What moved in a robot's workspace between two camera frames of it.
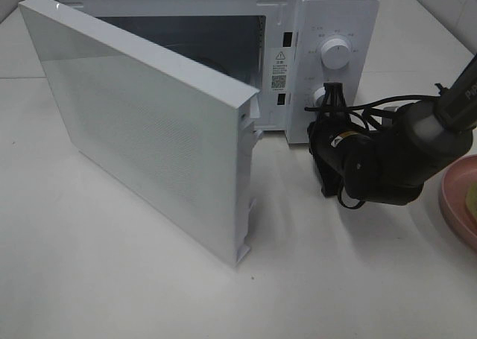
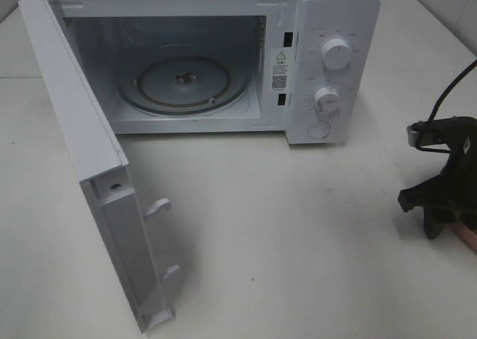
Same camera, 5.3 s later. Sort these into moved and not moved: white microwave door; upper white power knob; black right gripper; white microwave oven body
Moved: white microwave door; black right gripper
Not moved: white microwave oven body; upper white power knob
